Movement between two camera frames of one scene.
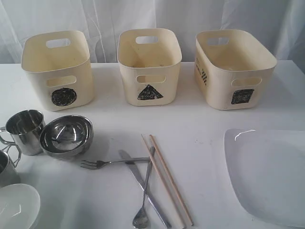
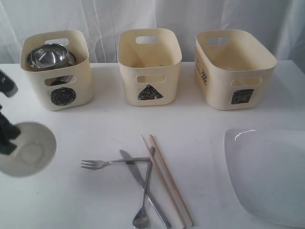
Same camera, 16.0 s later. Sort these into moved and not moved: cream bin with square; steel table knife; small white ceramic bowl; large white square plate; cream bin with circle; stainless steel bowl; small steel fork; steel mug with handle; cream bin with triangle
Moved: small white ceramic bowl; stainless steel bowl; steel mug with handle
Not moved: cream bin with square; steel table knife; small steel fork; cream bin with circle; cream bin with triangle; large white square plate
